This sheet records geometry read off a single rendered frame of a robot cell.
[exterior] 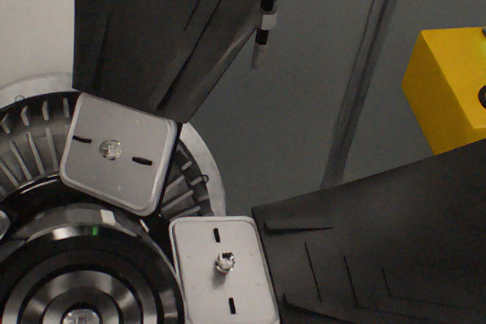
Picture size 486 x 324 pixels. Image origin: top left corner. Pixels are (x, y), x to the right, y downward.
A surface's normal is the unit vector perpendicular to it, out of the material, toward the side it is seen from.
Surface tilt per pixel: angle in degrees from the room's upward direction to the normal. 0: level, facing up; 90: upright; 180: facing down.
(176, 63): 44
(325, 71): 90
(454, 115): 90
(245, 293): 7
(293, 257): 6
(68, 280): 56
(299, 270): 7
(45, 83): 50
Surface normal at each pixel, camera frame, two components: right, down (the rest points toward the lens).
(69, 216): -0.06, -0.99
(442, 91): -0.97, 0.07
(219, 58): -0.34, -0.08
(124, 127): -0.58, -0.11
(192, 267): 0.22, -0.69
